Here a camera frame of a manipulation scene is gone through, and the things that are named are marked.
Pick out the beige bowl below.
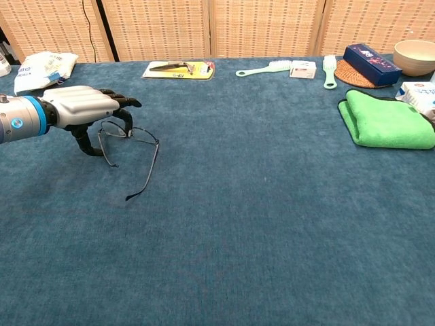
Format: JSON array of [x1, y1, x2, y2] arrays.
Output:
[[393, 39, 435, 77]]

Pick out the black cable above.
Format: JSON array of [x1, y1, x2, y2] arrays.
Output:
[[81, 0, 94, 63]]

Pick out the white printed package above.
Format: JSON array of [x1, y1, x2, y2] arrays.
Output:
[[0, 50, 12, 78]]

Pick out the small white cardboard box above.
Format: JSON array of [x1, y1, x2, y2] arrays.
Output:
[[289, 60, 317, 79]]

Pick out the white plastic food bag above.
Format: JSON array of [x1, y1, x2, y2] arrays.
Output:
[[13, 51, 80, 96]]

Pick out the woven bamboo screen panel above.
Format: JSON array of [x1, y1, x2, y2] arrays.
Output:
[[97, 0, 212, 62], [317, 0, 435, 57], [0, 0, 115, 64], [207, 0, 329, 58]]

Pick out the woven rattan coaster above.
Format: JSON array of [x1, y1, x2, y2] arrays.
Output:
[[334, 58, 388, 89]]

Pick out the green brush with oval hole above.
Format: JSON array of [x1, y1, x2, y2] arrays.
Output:
[[322, 54, 338, 90]]

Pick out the yellow blister pack with peeler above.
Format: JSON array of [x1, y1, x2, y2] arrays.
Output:
[[141, 60, 217, 81]]

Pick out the white and blue carton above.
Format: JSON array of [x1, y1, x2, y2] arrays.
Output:
[[395, 81, 435, 120]]

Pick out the green brush with round hole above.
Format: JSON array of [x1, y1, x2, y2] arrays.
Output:
[[235, 59, 293, 77]]

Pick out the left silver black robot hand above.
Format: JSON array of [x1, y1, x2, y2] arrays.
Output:
[[40, 85, 142, 157]]

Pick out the thin metal-frame eyeglasses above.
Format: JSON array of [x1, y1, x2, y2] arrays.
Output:
[[97, 120, 160, 202]]

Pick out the dark blue rectangular box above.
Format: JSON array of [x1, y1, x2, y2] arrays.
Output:
[[342, 43, 403, 87]]

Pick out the folded green microfiber cloth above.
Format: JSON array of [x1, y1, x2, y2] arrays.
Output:
[[337, 88, 435, 150]]

